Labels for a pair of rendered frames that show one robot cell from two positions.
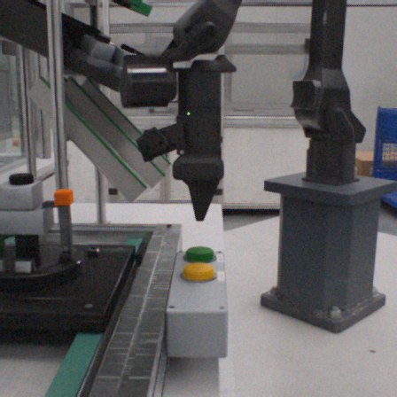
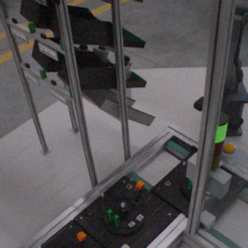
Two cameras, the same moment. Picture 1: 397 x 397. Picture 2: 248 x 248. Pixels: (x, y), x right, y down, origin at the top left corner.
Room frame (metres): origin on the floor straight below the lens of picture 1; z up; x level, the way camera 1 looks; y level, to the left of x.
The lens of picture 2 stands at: (0.28, 0.86, 1.94)
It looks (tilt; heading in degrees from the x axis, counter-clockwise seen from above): 46 degrees down; 311
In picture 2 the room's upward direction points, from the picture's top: 1 degrees counter-clockwise
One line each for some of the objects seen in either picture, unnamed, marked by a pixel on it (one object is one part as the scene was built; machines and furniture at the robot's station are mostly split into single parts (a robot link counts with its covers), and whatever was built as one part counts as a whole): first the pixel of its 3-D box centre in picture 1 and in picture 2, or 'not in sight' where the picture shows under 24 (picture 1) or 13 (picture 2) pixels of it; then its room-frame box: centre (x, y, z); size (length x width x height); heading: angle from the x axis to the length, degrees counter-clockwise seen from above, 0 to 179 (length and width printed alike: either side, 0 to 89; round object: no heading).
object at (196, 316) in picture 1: (198, 297); not in sight; (0.64, 0.00, 0.93); 0.21 x 0.07 x 0.06; 179
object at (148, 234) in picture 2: not in sight; (123, 209); (0.73, 0.47, 1.01); 0.24 x 0.24 x 0.13; 89
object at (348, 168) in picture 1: (330, 160); not in sight; (0.77, -0.20, 1.09); 0.07 x 0.07 x 0.06; 44
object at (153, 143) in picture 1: (161, 138); not in sight; (0.70, 0.05, 1.13); 0.07 x 0.07 x 0.06; 0
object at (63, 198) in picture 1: (58, 221); not in sight; (0.62, 0.17, 1.04); 0.04 x 0.02 x 0.08; 89
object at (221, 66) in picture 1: (199, 81); not in sight; (0.71, 0.00, 1.21); 0.09 x 0.06 x 0.07; 108
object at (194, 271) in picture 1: (198, 274); not in sight; (0.64, 0.00, 0.96); 0.04 x 0.04 x 0.02
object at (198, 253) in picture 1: (199, 257); not in sight; (0.71, 0.00, 0.96); 0.04 x 0.04 x 0.02
